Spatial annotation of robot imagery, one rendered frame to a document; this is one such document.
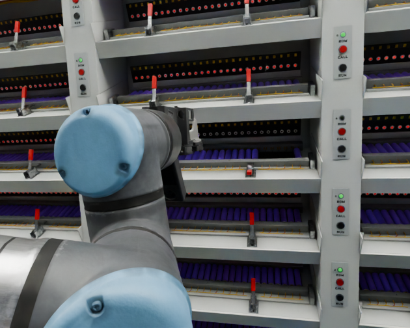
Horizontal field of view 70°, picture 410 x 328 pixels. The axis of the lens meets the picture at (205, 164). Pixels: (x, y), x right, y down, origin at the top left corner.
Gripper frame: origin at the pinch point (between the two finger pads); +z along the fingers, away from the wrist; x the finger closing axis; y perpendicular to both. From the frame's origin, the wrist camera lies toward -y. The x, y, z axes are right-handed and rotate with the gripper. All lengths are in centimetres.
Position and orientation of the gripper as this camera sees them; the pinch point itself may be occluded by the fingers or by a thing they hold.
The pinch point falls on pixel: (189, 144)
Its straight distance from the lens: 64.4
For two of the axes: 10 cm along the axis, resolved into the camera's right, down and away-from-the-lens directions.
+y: -0.4, -9.9, -1.3
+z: 2.1, -1.4, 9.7
